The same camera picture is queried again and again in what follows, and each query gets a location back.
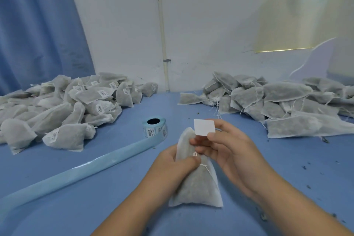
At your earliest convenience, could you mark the large beige panel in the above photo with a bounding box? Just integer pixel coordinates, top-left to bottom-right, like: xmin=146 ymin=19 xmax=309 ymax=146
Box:
xmin=327 ymin=0 xmax=354 ymax=86

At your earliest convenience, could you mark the person's right forearm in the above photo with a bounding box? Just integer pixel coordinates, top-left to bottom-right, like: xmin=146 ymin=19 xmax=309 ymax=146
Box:
xmin=249 ymin=173 xmax=354 ymax=236

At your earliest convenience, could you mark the pile of labelled herb bags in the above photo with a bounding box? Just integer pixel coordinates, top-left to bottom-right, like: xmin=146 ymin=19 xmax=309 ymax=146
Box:
xmin=0 ymin=72 xmax=159 ymax=155

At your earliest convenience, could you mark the person's left hand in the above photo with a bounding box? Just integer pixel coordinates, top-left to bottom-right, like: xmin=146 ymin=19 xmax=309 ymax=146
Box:
xmin=137 ymin=145 xmax=202 ymax=207

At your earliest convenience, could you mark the white herb bag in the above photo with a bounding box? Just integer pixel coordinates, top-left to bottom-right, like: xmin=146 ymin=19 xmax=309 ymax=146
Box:
xmin=168 ymin=127 xmax=224 ymax=209

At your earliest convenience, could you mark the blue curtain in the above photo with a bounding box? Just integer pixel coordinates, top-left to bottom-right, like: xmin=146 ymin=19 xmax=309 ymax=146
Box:
xmin=0 ymin=0 xmax=96 ymax=96

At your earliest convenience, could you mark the person's right hand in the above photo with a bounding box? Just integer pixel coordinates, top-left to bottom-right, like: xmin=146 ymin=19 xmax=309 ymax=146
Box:
xmin=189 ymin=119 xmax=273 ymax=196

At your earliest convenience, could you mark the blue label roll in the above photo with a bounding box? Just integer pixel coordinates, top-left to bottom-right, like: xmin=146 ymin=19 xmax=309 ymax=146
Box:
xmin=0 ymin=116 xmax=168 ymax=220

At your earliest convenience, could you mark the pile of unlabelled herb bags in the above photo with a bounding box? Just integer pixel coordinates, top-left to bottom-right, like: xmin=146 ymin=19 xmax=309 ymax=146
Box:
xmin=177 ymin=71 xmax=354 ymax=139

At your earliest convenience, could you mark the white peeled label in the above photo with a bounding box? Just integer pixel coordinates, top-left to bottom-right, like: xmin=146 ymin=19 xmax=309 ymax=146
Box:
xmin=193 ymin=118 xmax=216 ymax=137

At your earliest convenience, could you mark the white wall pipe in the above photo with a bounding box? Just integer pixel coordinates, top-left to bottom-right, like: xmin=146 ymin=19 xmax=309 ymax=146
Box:
xmin=154 ymin=0 xmax=171 ymax=92

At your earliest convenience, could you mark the white curved board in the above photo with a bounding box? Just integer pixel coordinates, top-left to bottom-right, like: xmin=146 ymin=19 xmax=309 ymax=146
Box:
xmin=289 ymin=37 xmax=337 ymax=79

